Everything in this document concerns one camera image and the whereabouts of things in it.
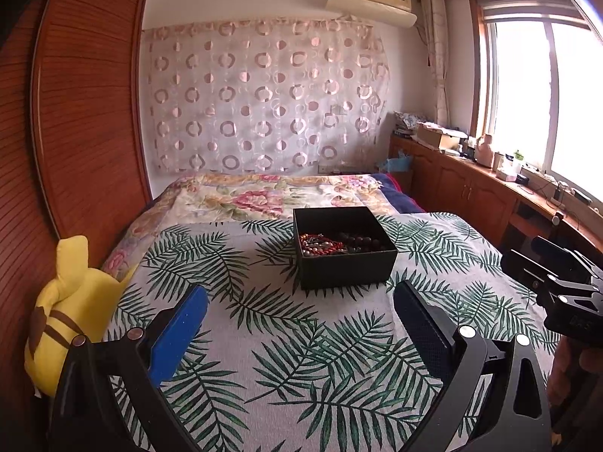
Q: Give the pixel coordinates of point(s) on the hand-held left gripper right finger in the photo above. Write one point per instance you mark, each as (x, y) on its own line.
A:
(424, 325)

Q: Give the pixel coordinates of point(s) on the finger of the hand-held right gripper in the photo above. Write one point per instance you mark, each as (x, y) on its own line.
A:
(525, 268)
(556, 250)

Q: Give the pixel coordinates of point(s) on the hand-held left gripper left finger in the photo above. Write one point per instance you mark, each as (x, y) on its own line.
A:
(179, 334)

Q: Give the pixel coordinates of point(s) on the black cardboard box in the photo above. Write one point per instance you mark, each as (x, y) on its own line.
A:
(348, 270)

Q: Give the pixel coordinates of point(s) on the white tissue box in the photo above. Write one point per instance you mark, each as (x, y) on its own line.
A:
(508, 174)

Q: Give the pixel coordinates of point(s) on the long wooden cabinet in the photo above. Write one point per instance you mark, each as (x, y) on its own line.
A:
(461, 193)

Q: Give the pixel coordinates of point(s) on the leaf-print blanket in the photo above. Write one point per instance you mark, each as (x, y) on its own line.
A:
(282, 339)

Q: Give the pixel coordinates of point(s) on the yellow plush toy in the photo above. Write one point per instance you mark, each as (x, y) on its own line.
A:
(70, 292)

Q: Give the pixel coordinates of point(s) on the pink plastic jar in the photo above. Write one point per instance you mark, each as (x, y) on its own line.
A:
(484, 150)

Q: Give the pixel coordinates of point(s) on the navy blue blanket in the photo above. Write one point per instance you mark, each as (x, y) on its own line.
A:
(400, 197)

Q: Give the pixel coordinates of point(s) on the floral quilt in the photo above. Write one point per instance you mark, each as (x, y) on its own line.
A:
(245, 197)

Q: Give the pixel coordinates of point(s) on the wood-framed window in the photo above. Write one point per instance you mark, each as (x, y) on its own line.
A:
(541, 94)

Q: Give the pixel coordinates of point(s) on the open cardboard box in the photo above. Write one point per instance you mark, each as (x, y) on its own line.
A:
(436, 137)

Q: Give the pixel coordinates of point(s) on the light blue plastic bag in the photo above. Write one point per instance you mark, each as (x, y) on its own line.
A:
(395, 164)

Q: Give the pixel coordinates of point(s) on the stack of papers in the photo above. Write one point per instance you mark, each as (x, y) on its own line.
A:
(407, 125)

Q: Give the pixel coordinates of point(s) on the beige patterned curtain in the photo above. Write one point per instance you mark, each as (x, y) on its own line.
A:
(436, 56)

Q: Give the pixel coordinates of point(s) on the brown wooden wardrobe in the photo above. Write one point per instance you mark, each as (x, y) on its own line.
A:
(85, 103)

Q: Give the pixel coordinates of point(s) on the sheer curtain with pink circles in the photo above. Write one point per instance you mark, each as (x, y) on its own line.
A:
(264, 94)

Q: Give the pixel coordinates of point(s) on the white wall air conditioner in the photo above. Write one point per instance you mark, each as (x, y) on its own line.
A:
(372, 2)

